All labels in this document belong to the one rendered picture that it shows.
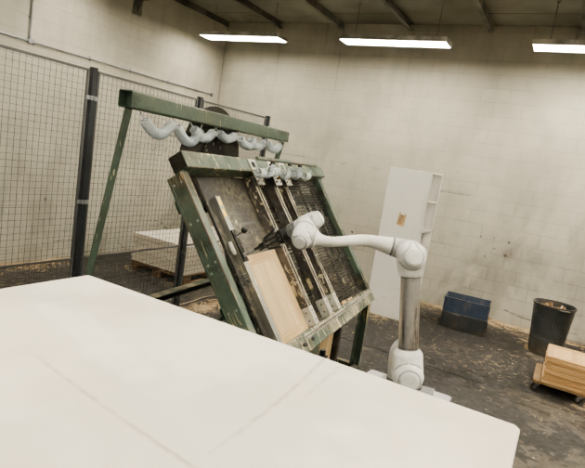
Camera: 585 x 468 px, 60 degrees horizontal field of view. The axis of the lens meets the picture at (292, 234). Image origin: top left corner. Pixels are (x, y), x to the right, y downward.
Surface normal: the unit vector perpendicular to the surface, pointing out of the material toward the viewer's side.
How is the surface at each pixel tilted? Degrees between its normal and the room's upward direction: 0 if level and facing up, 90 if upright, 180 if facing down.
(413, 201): 90
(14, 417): 0
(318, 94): 90
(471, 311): 90
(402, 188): 90
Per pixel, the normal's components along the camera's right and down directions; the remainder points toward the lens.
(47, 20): 0.87, 0.20
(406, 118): -0.48, 0.06
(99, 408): 0.15, -0.98
